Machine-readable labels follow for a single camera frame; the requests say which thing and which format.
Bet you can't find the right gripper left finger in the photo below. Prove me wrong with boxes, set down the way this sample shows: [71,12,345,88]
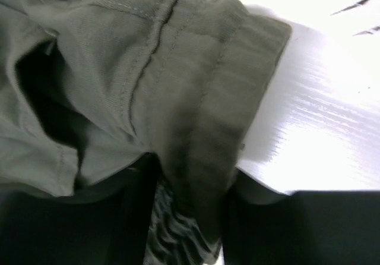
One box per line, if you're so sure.
[1,153,160,264]

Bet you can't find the olive green shorts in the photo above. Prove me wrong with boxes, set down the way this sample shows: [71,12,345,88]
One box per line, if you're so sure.
[1,0,292,264]

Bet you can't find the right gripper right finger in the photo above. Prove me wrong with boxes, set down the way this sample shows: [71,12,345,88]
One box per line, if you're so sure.
[222,172,379,264]

